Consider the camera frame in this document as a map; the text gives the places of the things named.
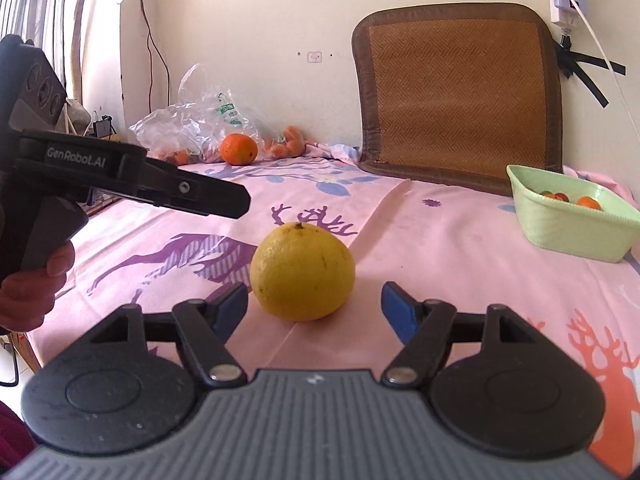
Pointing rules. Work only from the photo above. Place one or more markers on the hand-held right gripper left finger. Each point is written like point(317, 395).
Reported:
point(232, 306)

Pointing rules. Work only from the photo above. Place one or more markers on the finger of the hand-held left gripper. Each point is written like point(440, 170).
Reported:
point(200, 192)

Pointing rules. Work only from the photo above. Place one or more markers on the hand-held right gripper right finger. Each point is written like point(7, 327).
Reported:
point(398, 311)

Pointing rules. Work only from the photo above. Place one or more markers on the large yellow grapefruit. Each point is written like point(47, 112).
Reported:
point(302, 272)

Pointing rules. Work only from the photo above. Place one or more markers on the light green plastic basin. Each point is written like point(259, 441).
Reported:
point(565, 232)

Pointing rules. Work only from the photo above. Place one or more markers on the red tomato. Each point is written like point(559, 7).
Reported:
point(562, 197)

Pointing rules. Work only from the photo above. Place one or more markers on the person's left hand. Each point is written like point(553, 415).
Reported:
point(30, 300)

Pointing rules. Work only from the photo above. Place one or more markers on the small tangerine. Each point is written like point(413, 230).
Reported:
point(181, 158)

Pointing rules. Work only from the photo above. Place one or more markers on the large orange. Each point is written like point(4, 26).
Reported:
point(239, 150)

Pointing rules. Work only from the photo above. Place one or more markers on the pink printed bedsheet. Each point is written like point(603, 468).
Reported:
point(450, 260)

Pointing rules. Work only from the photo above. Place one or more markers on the clear plastic bag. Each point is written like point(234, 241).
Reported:
point(200, 120)

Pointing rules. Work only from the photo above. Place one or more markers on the striped curtain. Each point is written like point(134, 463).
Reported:
point(40, 5)

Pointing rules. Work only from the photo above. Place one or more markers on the green tomato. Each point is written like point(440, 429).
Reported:
point(545, 193)

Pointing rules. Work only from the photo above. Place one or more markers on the small orange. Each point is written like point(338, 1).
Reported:
point(589, 203)

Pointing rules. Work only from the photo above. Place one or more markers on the brown woven seat mat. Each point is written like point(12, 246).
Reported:
point(455, 95)

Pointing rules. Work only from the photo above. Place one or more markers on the dark red clothing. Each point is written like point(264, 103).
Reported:
point(11, 440)

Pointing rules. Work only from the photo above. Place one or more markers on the black tape cross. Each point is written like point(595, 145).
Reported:
point(585, 62)

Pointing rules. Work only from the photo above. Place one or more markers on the small wall sticker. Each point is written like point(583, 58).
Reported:
point(315, 56)

